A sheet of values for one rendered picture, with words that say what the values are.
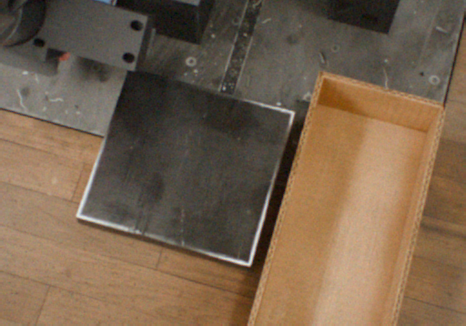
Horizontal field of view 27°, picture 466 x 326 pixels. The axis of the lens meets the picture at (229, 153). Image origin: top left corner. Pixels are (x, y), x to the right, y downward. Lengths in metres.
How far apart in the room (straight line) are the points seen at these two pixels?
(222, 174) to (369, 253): 0.16
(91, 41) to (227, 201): 0.24
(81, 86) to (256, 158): 0.19
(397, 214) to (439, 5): 0.23
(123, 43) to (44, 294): 0.28
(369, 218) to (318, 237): 0.05
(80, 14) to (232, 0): 0.30
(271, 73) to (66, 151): 0.22
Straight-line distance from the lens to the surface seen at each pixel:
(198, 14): 0.94
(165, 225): 0.91
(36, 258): 0.94
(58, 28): 0.76
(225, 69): 0.98
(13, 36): 0.72
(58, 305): 0.92
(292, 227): 0.92
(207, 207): 0.91
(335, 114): 0.96
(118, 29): 0.75
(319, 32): 1.00
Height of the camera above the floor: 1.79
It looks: 70 degrees down
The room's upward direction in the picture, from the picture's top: 1 degrees clockwise
